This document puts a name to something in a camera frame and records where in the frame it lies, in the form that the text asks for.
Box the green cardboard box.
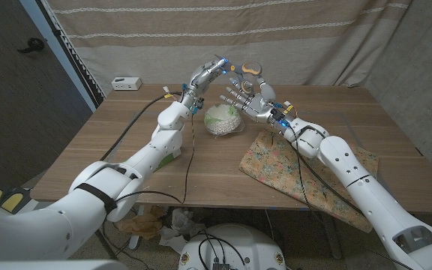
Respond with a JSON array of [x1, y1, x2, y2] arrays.
[[154, 148, 182, 173]]

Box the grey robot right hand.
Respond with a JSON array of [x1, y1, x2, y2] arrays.
[[219, 76, 295, 128]]

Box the bag of white candies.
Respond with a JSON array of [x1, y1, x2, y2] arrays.
[[203, 103, 245, 138]]

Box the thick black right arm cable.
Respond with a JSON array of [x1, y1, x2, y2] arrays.
[[292, 125, 365, 217]]

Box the white power strip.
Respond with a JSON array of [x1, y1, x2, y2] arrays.
[[111, 76, 143, 92]]

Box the black torso cables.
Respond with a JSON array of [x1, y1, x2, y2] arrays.
[[199, 230, 248, 270]]

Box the orange handled scissors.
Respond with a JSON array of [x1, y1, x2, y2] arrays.
[[214, 54, 263, 95]]

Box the dark wooden door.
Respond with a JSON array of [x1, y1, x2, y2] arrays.
[[0, 0, 94, 188]]

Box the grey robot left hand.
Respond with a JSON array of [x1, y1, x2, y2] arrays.
[[180, 58, 229, 110]]

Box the black curtain frame pole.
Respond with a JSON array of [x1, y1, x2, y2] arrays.
[[35, 0, 107, 110]]

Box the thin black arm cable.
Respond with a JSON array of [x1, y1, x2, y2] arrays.
[[101, 110, 198, 270], [289, 129, 416, 270]]

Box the grey table leg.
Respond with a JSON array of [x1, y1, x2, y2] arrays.
[[319, 209, 344, 260]]

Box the black door handle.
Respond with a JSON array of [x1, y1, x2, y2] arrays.
[[16, 37, 46, 54]]

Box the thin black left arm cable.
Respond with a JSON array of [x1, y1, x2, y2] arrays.
[[101, 110, 198, 270]]

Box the crumpled brown paper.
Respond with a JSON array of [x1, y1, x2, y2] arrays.
[[116, 205, 167, 241]]

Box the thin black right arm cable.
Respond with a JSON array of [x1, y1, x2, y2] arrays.
[[289, 129, 416, 270]]

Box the floral patterned cloth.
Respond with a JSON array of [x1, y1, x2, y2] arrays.
[[238, 127, 380, 233]]

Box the white table leg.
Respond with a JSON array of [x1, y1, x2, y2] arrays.
[[128, 204, 146, 251]]

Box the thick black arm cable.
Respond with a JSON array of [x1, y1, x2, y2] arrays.
[[292, 125, 365, 217], [99, 91, 184, 162]]

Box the crumpled white paper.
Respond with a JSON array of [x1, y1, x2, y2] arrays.
[[158, 208, 208, 255]]

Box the beige striped curtain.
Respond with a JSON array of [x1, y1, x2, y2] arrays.
[[45, 0, 414, 97]]

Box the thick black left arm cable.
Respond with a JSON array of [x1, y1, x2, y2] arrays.
[[99, 91, 184, 162]]

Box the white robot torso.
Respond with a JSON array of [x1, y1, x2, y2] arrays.
[[177, 223, 287, 270]]

